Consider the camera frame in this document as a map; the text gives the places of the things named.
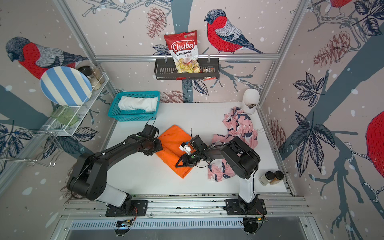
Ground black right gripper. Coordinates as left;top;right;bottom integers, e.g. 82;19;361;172
174;151;201;168

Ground orange cloth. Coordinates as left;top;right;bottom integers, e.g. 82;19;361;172
156;125;192;179

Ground white shorts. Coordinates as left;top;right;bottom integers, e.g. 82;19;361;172
118;96;158;112

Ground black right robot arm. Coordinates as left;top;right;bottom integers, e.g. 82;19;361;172
175;135;261;204

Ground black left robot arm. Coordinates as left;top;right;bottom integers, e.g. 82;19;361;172
67;124;163;209

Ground teal plastic basket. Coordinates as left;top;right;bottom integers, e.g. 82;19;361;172
108;91;161;122

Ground pink patterned cloth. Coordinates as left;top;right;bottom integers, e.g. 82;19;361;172
208;107;258;182

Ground black lid shaker bottle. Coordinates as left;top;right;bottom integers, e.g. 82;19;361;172
259;171;275;186

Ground white mannequin head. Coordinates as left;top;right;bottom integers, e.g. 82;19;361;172
241;89;260;115

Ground beige spice jar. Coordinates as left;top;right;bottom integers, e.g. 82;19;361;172
90;66;105;91

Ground green glass cup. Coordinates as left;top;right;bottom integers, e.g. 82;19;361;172
51;106;79;126

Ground dark lid spice jar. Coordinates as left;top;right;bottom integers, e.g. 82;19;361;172
78;66;94;79

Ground blue white striped plate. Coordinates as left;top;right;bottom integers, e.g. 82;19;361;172
40;67;92;107

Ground red Chuba chips bag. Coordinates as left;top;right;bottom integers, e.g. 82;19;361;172
164;31;201;74

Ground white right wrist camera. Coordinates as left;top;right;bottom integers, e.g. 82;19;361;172
179;142;193;155

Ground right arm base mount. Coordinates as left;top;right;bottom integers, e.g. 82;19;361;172
223;198;267;216

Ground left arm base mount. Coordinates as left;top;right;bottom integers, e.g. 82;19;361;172
105;200;149;217

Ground black wire hanging basket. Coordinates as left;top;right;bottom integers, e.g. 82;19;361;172
154;57;220;81

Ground clear acrylic wall shelf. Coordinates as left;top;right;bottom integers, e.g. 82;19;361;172
43;73;110;137

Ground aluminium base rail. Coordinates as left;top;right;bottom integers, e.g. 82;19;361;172
59;194;313;219

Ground aluminium frame crossbar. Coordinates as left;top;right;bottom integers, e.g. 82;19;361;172
93;53;280;63

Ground metal wire rack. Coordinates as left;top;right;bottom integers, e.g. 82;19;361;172
1;129;64;168

